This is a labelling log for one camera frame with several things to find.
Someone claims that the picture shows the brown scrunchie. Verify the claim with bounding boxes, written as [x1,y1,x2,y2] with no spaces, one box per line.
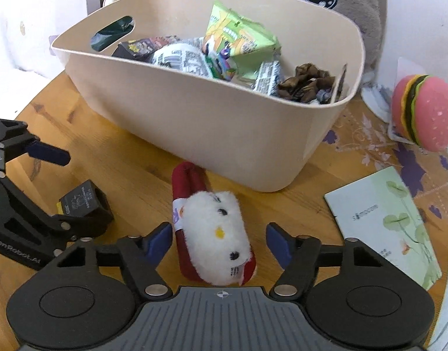
[277,63,335,103]

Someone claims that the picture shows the dark green paper bag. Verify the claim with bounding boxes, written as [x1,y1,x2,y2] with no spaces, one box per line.
[90,16,134,51]

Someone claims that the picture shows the small black box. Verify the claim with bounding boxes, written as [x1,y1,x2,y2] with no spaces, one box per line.
[56,180,114,224]

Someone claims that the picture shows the beige plastic storage bin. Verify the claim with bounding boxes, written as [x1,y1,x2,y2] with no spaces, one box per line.
[52,0,365,192]

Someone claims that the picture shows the sanrio character box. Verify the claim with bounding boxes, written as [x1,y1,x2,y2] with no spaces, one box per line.
[112,36,180,62]

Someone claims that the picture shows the light green snack bag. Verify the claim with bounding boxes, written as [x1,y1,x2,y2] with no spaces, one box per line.
[202,0,281,82]

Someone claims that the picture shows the green clover booklet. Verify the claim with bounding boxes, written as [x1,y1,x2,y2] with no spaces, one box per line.
[325,166,442,290]

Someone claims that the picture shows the purple floral table mat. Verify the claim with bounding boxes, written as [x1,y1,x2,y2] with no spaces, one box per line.
[320,94,448,235]

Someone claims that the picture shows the white round device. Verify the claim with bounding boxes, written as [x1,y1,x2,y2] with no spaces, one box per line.
[361,83,392,123]

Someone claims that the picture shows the hello kitty red plush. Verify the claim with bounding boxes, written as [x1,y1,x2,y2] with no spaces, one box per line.
[171,162,256,286]

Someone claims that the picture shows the white green snack packet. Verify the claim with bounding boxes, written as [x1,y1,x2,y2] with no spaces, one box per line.
[150,41,281,97]

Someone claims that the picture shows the pink hamburger plush toy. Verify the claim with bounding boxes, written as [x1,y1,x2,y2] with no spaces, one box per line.
[391,75,448,152]

